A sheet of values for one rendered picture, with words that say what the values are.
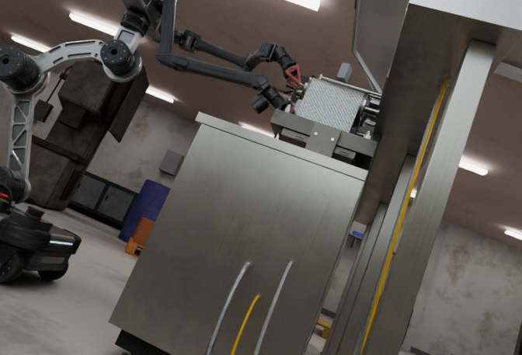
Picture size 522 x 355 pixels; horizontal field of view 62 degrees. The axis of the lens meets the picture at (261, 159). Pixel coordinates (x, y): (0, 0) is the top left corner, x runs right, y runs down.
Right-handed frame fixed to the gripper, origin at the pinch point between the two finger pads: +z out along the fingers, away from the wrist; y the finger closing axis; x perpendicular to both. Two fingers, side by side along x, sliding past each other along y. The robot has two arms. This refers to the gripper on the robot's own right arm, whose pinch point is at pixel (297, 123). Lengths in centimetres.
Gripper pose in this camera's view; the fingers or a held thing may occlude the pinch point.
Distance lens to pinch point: 186.1
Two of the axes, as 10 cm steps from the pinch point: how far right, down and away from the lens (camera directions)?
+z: 5.9, 7.4, -3.2
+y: -1.5, -2.9, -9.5
